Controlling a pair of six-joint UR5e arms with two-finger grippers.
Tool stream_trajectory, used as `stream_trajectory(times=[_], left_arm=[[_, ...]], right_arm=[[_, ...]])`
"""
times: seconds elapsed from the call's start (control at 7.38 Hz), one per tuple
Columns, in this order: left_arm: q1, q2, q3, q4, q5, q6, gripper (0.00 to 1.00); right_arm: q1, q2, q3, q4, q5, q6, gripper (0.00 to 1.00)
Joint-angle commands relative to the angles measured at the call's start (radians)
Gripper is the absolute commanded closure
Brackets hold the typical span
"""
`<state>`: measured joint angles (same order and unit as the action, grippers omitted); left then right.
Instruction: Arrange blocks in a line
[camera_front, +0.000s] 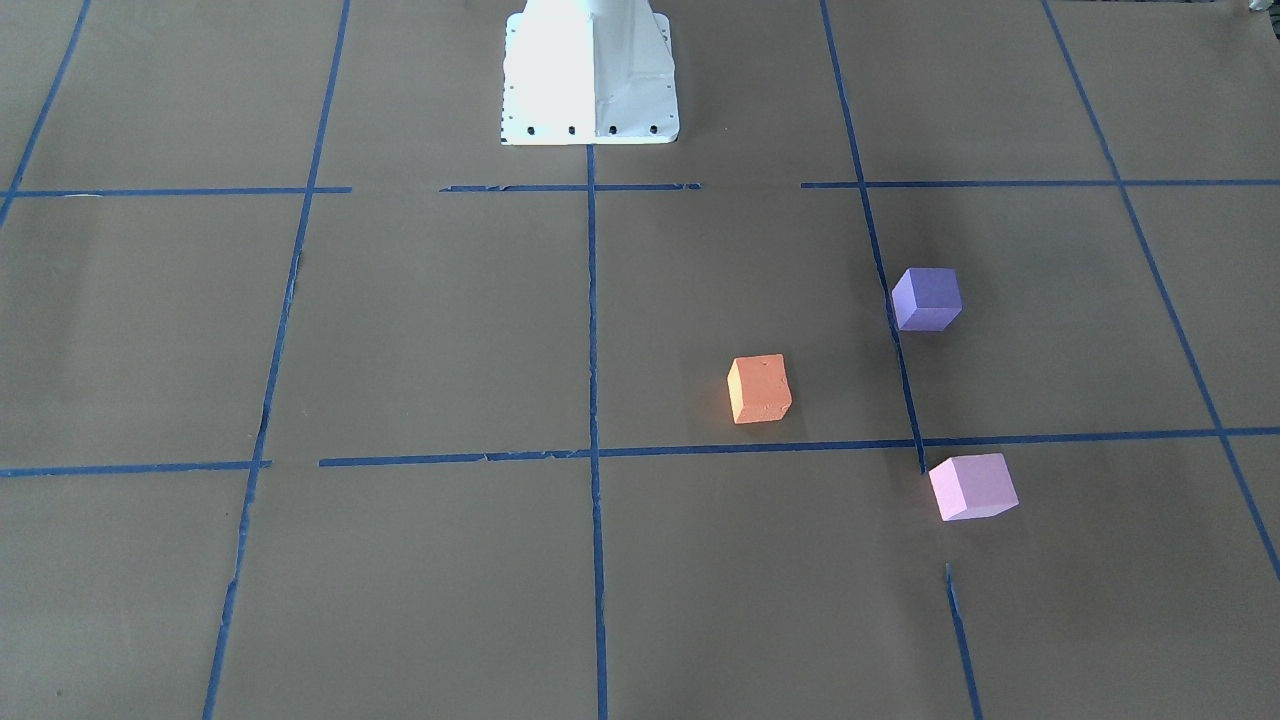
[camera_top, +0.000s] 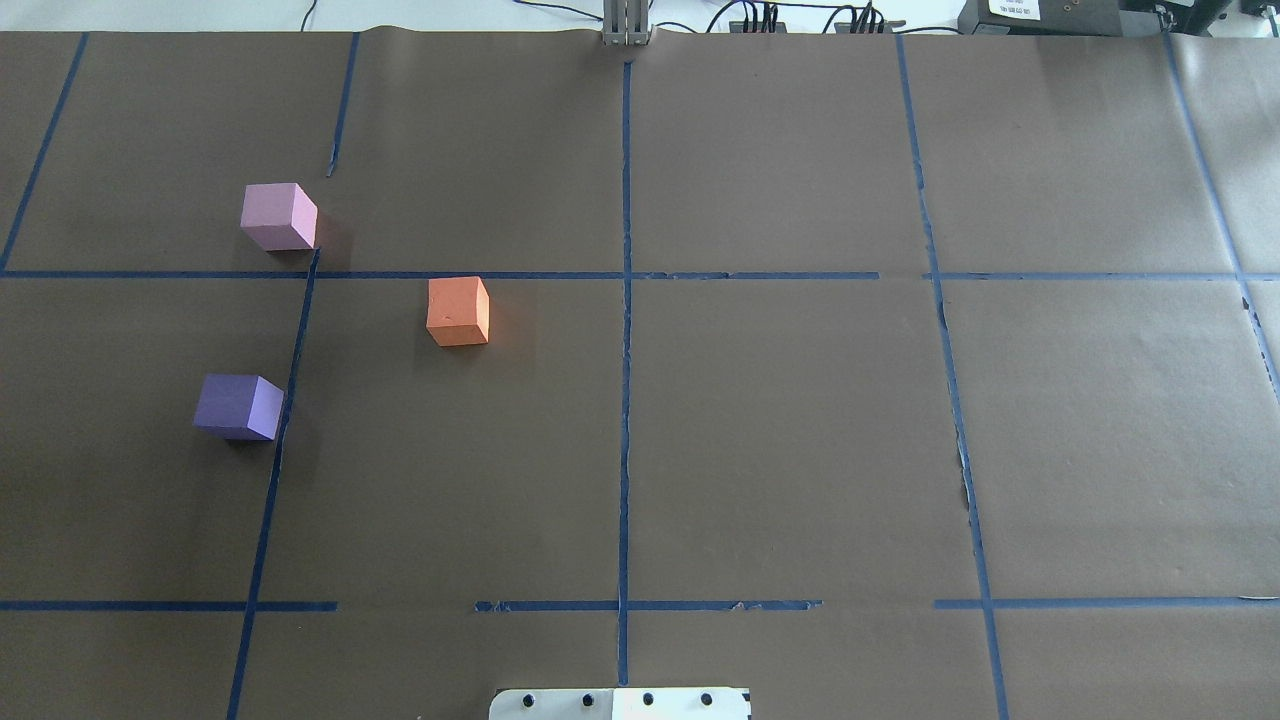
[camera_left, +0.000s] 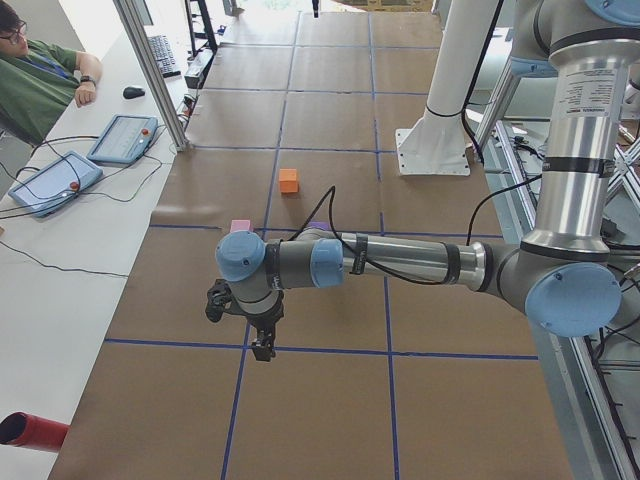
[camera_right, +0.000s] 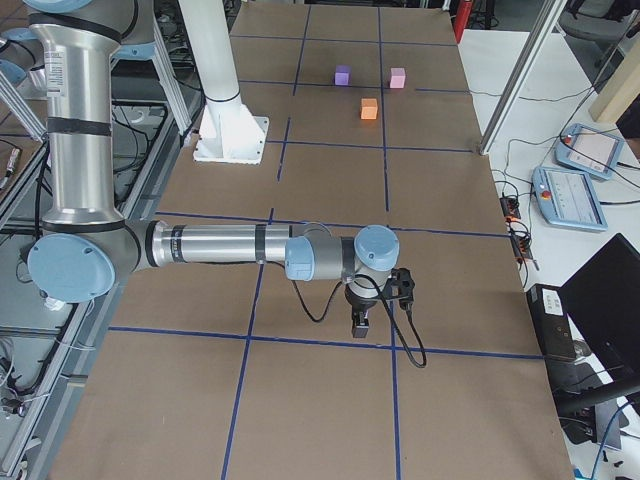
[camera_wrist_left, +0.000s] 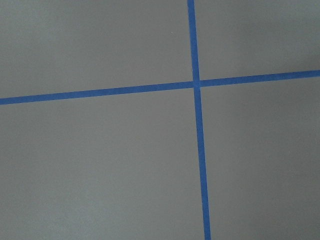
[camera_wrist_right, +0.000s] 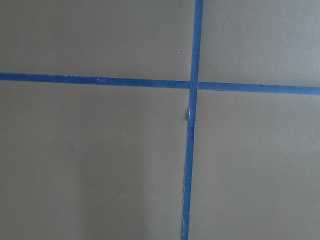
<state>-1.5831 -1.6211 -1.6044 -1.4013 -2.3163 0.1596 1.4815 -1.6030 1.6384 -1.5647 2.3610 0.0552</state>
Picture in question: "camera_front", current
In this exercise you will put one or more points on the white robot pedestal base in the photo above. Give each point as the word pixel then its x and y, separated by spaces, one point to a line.
pixel 588 73

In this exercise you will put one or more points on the purple foam cube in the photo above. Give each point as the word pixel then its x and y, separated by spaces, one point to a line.
pixel 926 299

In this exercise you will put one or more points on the pink foam cube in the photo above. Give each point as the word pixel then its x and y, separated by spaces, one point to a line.
pixel 973 487

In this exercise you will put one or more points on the orange foam cube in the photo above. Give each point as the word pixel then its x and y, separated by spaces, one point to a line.
pixel 759 389

